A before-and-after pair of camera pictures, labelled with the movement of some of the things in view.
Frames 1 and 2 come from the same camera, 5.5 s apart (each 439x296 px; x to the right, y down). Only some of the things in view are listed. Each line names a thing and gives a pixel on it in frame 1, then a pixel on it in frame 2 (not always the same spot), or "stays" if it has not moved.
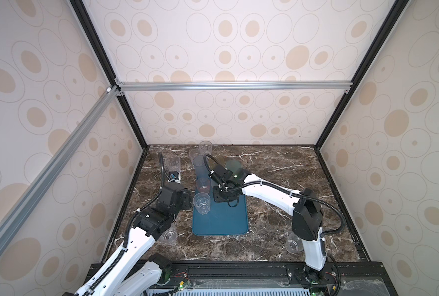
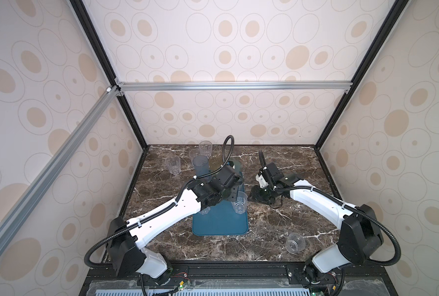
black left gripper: [187, 198] to [233, 187]
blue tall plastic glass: [200, 168] stays
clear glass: [294, 244] stays
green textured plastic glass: [233, 165] stays
